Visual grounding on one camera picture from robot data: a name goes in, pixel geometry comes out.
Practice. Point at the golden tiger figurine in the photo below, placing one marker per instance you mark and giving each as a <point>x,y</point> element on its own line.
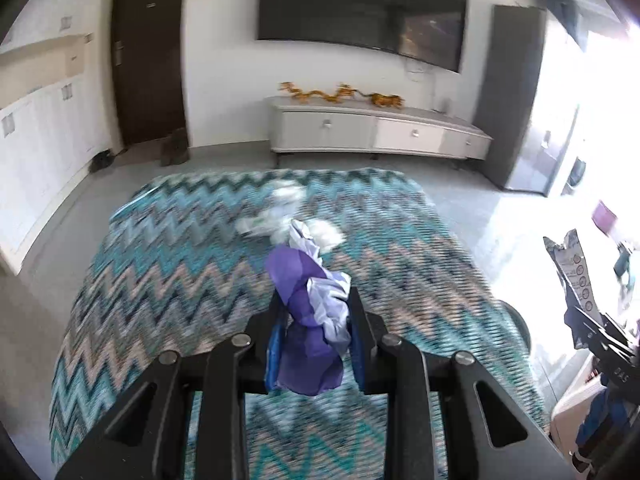
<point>386,100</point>

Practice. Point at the golden dragon figurine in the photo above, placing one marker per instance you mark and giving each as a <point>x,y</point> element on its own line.
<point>341,93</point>

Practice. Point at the white lower shoe cabinet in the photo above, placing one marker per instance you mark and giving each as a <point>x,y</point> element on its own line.
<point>47,139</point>

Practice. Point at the white wall charger device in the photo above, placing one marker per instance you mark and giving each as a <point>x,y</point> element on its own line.
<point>444,106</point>

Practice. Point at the brown boots pair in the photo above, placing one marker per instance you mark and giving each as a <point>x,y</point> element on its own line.
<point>174,149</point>

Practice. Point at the blue grey curtain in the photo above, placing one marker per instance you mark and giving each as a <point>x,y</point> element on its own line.
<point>568,14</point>

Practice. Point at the washing machine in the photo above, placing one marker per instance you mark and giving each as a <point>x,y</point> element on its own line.
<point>575,177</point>

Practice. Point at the black shoes pair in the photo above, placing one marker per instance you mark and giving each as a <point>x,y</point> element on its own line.
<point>101,161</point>

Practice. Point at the large black wall television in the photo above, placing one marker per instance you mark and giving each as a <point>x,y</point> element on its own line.
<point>429,31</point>

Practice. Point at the white upper wall cabinet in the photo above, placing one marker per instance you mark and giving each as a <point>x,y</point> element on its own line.
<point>42,20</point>

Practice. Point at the white tissue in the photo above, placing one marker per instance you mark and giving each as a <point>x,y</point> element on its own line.
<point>326,235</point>

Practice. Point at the white TV cabinet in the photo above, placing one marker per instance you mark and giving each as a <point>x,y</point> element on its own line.
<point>358,127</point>

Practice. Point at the white green-print plastic bag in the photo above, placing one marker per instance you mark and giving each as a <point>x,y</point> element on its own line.
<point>273,220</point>

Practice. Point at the teal zigzag rug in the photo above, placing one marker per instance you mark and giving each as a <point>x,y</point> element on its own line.
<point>191,257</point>

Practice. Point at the purple plastic bag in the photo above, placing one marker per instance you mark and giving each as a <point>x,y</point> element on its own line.
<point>316,300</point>

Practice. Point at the dark brown entrance door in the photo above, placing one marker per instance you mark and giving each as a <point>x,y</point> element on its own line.
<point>146,68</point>

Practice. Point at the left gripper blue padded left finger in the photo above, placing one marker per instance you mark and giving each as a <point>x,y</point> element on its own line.
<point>278,316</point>

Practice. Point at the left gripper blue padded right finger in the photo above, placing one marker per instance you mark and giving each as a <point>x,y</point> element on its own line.
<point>366,331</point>

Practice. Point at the grey double-door refrigerator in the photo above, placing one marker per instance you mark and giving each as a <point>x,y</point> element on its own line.
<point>529,98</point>

